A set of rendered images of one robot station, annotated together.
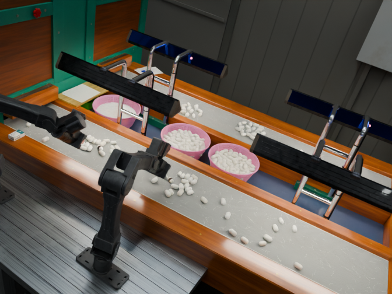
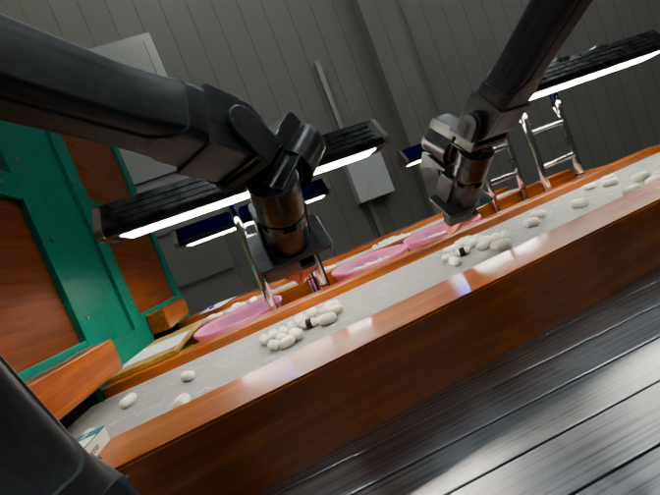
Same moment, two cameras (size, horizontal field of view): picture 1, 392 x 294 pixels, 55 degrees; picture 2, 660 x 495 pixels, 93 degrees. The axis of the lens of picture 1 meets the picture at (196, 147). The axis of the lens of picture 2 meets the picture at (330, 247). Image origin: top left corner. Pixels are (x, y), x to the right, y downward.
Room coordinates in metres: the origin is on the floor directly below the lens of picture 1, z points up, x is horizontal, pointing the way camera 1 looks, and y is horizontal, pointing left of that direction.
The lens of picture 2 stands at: (0.85, 0.68, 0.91)
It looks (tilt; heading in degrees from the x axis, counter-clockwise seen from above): 3 degrees down; 329
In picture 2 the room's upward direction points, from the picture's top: 21 degrees counter-clockwise
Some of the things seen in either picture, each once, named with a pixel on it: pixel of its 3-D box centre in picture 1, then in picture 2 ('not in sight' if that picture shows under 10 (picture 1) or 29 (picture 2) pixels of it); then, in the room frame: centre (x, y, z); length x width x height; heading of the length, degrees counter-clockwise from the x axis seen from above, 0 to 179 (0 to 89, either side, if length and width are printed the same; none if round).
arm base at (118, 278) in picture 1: (102, 261); not in sight; (0.84, 0.22, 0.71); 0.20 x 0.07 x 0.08; 66
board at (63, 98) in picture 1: (85, 91); (163, 346); (1.87, 0.69, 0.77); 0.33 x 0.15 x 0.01; 162
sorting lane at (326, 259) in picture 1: (182, 189); (487, 248); (1.29, 0.01, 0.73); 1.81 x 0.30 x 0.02; 72
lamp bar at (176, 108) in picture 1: (116, 81); (252, 175); (1.48, 0.41, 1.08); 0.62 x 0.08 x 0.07; 72
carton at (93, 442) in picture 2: (16, 135); (79, 454); (1.33, 0.80, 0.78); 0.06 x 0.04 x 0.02; 162
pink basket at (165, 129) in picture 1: (184, 143); (374, 272); (1.66, 0.06, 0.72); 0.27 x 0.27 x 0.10
